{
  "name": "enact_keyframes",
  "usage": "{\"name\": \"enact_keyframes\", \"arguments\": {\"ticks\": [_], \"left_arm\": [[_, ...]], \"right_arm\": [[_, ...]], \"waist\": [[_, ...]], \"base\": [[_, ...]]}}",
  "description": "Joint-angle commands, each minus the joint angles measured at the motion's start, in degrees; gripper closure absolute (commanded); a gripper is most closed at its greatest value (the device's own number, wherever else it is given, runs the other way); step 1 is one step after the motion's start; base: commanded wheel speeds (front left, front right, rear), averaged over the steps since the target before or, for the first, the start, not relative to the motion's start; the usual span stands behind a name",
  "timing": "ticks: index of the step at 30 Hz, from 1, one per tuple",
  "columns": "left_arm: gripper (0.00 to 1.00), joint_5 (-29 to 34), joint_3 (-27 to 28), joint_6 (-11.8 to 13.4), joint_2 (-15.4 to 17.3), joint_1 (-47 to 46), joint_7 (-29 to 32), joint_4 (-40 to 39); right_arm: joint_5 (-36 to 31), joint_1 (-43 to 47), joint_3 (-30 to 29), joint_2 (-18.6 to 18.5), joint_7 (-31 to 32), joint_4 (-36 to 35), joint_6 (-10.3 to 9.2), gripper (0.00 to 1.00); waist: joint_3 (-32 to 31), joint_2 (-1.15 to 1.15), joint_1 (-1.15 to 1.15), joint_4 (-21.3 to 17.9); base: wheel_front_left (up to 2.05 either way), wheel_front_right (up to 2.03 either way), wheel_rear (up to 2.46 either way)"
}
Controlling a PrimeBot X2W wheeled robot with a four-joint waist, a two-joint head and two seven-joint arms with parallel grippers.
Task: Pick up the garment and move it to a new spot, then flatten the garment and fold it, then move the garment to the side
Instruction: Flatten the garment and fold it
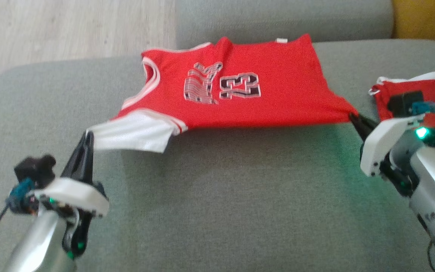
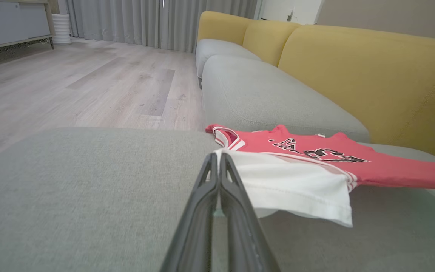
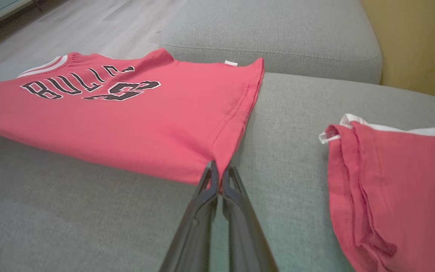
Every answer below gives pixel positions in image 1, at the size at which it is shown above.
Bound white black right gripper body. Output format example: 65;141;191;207
360;115;426;177

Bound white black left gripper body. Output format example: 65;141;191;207
32;178;109;218

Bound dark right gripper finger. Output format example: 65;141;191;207
350;113;378;133
350;117;372;142

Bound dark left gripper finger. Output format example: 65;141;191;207
78;131;94;185
62;131;89;180

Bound red basketball jersey white sleeve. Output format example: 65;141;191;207
87;33;359;153

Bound yellow cushion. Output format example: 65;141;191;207
391;0;435;46

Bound grey sofa back cushion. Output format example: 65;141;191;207
175;0;395;49

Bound grey sofa seat cushion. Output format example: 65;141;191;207
0;40;435;272

